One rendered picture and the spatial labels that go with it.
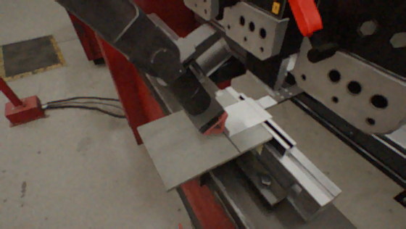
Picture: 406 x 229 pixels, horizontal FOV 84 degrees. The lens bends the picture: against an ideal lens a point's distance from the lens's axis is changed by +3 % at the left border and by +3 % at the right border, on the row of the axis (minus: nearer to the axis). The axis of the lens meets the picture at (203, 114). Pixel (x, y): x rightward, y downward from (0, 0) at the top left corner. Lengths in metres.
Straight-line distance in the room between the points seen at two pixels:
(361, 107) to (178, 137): 0.34
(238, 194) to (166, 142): 0.22
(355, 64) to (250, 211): 0.38
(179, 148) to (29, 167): 1.65
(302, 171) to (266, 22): 0.32
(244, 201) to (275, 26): 0.39
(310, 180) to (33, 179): 1.76
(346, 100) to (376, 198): 1.57
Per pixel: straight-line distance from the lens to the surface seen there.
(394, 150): 0.69
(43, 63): 3.12
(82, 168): 1.83
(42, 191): 1.86
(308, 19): 0.31
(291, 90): 0.66
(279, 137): 0.54
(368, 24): 0.31
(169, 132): 0.52
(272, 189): 0.57
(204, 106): 0.42
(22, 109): 2.34
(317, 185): 0.53
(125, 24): 0.29
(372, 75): 0.32
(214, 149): 0.48
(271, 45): 0.40
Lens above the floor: 1.39
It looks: 46 degrees down
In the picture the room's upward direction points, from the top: straight up
